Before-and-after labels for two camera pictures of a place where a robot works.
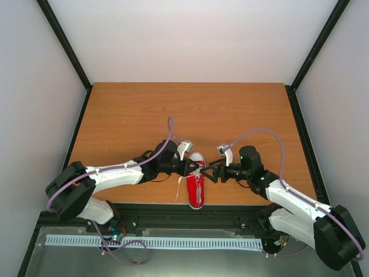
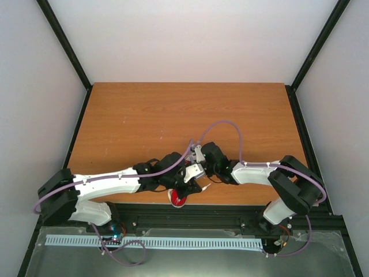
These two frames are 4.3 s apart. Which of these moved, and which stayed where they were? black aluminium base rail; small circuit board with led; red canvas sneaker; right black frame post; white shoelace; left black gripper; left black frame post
Moved: red canvas sneaker; white shoelace; left black gripper
Stayed: black aluminium base rail; left black frame post; right black frame post; small circuit board with led
